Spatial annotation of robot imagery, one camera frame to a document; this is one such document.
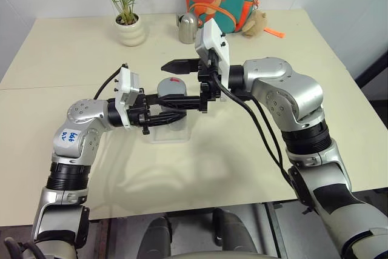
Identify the silver metal canister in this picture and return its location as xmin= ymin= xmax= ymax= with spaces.
xmin=176 ymin=12 xmax=199 ymax=45

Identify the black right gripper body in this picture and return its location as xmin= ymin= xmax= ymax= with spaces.
xmin=196 ymin=49 xmax=226 ymax=115

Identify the grey jar lid red arrow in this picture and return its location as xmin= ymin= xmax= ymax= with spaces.
xmin=156 ymin=76 xmax=188 ymax=98

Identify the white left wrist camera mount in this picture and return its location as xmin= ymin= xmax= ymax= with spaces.
xmin=116 ymin=66 xmax=144 ymax=130

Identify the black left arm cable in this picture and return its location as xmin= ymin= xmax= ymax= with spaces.
xmin=93 ymin=64 xmax=127 ymax=101

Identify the clear plastic box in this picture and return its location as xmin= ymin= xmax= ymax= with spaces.
xmin=147 ymin=110 xmax=192 ymax=145

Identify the brown plush toy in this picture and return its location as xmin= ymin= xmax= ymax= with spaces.
xmin=241 ymin=10 xmax=269 ymax=39

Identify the dark rounded shape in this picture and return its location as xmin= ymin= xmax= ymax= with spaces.
xmin=211 ymin=208 xmax=259 ymax=254
xmin=135 ymin=215 xmax=174 ymax=258

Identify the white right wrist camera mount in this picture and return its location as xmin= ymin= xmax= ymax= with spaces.
xmin=195 ymin=18 xmax=232 ymax=90

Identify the orange strap tag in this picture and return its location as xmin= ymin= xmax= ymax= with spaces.
xmin=263 ymin=27 xmax=286 ymax=39

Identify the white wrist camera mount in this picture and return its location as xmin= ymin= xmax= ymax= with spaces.
xmin=116 ymin=66 xmax=144 ymax=130
xmin=195 ymin=18 xmax=232 ymax=90

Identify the dark table frame bar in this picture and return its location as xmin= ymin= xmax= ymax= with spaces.
xmin=266 ymin=202 xmax=290 ymax=259

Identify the white label blue writing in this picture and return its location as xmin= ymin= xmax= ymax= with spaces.
xmin=58 ymin=127 xmax=82 ymax=148

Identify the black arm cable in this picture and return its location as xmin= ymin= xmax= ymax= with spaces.
xmin=247 ymin=96 xmax=287 ymax=169
xmin=93 ymin=64 xmax=127 ymax=101
xmin=212 ymin=72 xmax=290 ymax=181

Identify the black cable bundle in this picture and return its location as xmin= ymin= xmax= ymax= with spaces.
xmin=2 ymin=236 xmax=42 ymax=259

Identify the white ribbed plant pot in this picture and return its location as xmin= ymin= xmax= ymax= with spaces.
xmin=115 ymin=13 xmax=147 ymax=47

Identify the clear plastic jar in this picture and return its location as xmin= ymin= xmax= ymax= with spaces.
xmin=156 ymin=93 xmax=188 ymax=133

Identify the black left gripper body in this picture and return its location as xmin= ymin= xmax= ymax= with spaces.
xmin=127 ymin=89 xmax=152 ymax=135

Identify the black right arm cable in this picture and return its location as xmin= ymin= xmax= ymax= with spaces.
xmin=212 ymin=72 xmax=290 ymax=181
xmin=247 ymin=96 xmax=287 ymax=169

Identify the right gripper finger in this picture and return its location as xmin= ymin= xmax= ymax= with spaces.
xmin=156 ymin=95 xmax=202 ymax=112
xmin=160 ymin=58 xmax=200 ymax=75

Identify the black furniture edge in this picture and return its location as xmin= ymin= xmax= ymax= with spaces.
xmin=353 ymin=58 xmax=388 ymax=103

